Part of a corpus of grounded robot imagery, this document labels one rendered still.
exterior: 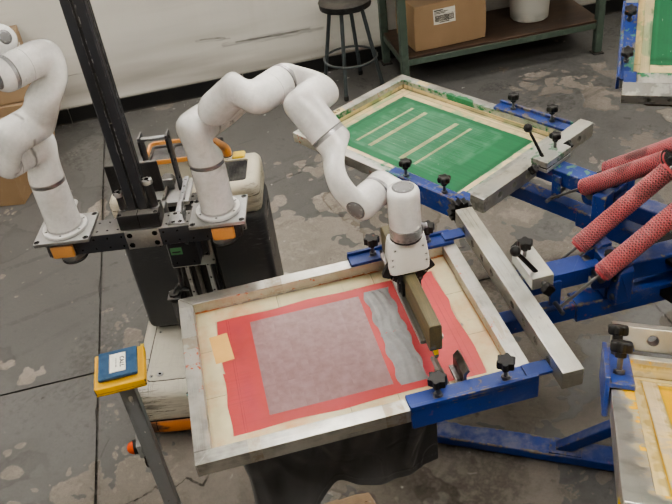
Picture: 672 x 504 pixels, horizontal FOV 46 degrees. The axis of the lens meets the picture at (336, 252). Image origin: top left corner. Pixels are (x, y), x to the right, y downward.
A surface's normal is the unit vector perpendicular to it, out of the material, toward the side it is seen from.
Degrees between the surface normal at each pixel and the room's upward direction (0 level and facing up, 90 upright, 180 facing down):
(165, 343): 0
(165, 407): 90
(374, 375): 0
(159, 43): 90
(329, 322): 0
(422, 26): 89
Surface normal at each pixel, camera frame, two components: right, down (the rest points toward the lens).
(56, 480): -0.11, -0.79
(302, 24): 0.22, 0.57
